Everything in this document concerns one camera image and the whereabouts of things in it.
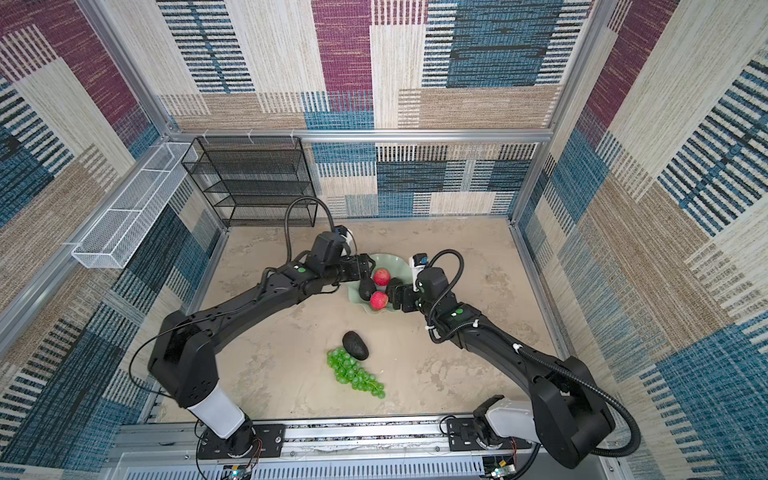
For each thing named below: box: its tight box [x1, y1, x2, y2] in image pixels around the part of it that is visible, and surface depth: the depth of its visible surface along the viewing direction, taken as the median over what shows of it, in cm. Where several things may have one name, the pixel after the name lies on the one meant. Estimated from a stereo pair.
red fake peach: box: [369, 291, 389, 310], surface depth 93 cm
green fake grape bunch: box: [326, 348, 387, 399], surface depth 82 cm
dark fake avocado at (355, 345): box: [342, 330, 369, 361], surface depth 87 cm
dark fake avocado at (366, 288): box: [359, 278, 376, 301], surface depth 98 cm
